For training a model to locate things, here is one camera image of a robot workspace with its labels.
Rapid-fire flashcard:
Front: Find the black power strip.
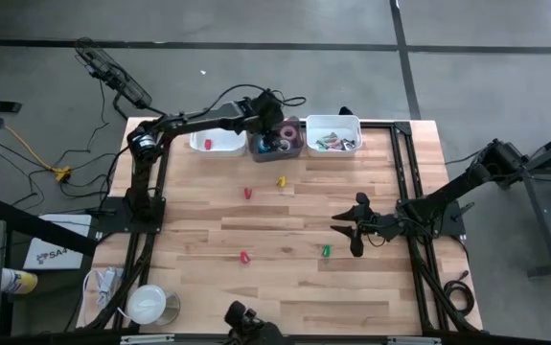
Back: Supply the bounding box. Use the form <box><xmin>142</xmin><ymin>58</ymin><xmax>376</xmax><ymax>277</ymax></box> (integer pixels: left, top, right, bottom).
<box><xmin>74</xmin><ymin>36</ymin><xmax>154</xmax><ymax>110</ymax></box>

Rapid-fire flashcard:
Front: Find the black floor cable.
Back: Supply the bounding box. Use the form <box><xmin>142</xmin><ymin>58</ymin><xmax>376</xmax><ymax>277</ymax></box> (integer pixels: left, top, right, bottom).
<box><xmin>0</xmin><ymin>80</ymin><xmax>132</xmax><ymax>207</ymax></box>

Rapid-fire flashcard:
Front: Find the white power adapter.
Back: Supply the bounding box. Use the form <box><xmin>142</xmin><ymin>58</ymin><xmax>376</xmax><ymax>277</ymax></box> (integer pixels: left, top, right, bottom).
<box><xmin>82</xmin><ymin>266</ymin><xmax>126</xmax><ymax>317</ymax></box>

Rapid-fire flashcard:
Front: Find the grey translucent plastic bin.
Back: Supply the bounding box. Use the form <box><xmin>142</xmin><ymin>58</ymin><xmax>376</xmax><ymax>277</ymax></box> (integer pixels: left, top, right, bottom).
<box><xmin>247</xmin><ymin>116</ymin><xmax>305</xmax><ymax>164</ymax></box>

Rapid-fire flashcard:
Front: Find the black aluminium table frame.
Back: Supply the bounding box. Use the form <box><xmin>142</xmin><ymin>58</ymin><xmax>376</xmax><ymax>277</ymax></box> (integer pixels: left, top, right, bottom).
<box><xmin>80</xmin><ymin>117</ymin><xmax>485</xmax><ymax>336</ymax></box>

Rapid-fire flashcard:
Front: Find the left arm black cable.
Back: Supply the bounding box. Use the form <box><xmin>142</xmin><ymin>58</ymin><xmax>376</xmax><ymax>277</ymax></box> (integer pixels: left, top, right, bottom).
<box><xmin>197</xmin><ymin>83</ymin><xmax>308</xmax><ymax>121</ymax></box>

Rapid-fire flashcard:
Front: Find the yellow extension cord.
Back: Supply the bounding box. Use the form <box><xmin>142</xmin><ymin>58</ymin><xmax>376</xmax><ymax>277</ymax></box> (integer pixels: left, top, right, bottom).
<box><xmin>0</xmin><ymin>98</ymin><xmax>73</xmax><ymax>186</ymax></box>

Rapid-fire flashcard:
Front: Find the white cardboard box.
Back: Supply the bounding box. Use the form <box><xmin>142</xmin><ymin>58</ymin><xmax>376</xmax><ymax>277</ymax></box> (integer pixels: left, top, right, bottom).
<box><xmin>23</xmin><ymin>214</ymin><xmax>93</xmax><ymax>271</ymax></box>

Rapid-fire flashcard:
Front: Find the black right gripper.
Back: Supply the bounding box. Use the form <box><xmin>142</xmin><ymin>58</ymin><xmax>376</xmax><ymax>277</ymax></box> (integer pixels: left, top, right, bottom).
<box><xmin>330</xmin><ymin>193</ymin><xmax>401</xmax><ymax>259</ymax></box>

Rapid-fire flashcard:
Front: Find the coiled black cable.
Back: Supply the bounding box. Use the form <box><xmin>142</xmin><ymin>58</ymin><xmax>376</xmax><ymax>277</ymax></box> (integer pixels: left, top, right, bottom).
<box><xmin>442</xmin><ymin>270</ymin><xmax>476</xmax><ymax>317</ymax></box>

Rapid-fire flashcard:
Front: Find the black diagonal bar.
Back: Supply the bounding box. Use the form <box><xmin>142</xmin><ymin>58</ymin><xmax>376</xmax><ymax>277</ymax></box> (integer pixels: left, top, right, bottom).
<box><xmin>0</xmin><ymin>195</ymin><xmax>99</xmax><ymax>258</ymax></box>

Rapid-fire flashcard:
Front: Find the yellow spray can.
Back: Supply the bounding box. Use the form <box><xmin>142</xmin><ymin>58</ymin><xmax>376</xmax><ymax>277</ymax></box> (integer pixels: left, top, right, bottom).
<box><xmin>0</xmin><ymin>266</ymin><xmax>39</xmax><ymax>295</ymax></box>

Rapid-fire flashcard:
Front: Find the dark metal stand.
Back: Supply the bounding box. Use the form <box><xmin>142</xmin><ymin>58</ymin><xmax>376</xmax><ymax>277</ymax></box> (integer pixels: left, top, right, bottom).
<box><xmin>494</xmin><ymin>122</ymin><xmax>551</xmax><ymax>279</ymax></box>

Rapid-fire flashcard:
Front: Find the white plastic bin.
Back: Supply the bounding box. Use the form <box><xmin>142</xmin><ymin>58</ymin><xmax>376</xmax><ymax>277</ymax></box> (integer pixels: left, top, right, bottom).
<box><xmin>305</xmin><ymin>113</ymin><xmax>363</xmax><ymax>158</ymax></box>
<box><xmin>188</xmin><ymin>127</ymin><xmax>248</xmax><ymax>158</ymax></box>

